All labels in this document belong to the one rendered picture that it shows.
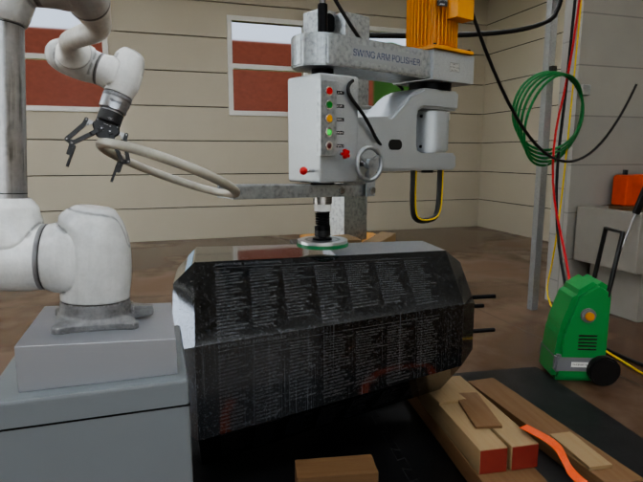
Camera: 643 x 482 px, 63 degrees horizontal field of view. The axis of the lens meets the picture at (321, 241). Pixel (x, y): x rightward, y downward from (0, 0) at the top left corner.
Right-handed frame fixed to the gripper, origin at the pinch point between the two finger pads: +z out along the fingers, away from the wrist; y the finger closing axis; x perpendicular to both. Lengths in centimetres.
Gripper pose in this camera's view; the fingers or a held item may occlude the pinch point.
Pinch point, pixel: (90, 170)
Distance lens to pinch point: 184.2
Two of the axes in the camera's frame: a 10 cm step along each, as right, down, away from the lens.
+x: -4.1, -0.5, 9.1
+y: 8.6, 3.1, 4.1
